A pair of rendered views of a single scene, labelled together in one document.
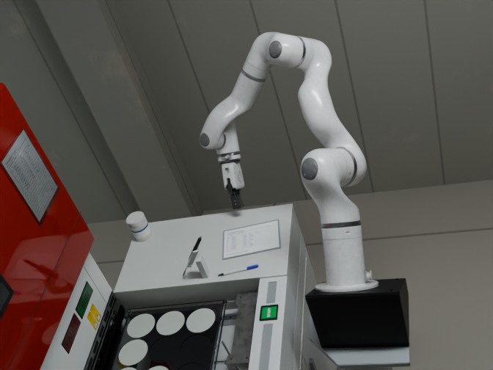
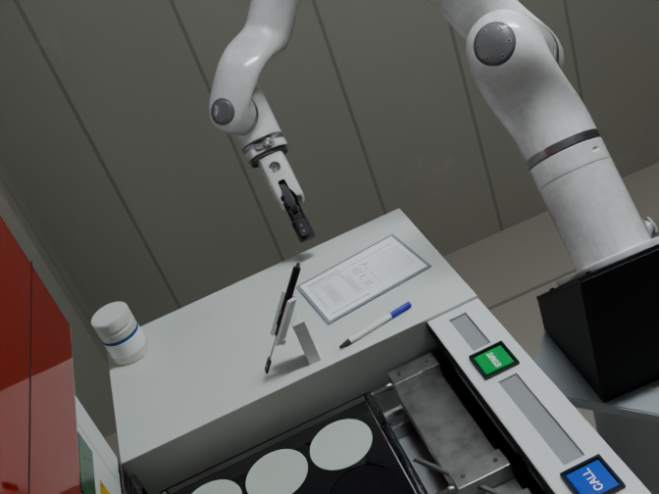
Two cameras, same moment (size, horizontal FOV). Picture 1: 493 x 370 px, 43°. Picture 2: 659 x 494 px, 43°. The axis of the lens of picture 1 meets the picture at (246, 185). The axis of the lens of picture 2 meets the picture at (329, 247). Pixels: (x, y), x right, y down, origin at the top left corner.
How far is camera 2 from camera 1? 1.04 m
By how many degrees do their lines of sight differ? 21
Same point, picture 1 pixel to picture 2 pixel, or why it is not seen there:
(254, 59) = not seen: outside the picture
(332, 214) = (556, 123)
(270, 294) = (469, 336)
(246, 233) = (347, 272)
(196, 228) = (238, 303)
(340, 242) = (590, 170)
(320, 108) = not seen: outside the picture
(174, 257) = (224, 358)
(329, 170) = (534, 33)
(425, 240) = (522, 303)
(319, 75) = not seen: outside the picture
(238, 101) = (269, 27)
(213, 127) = (235, 79)
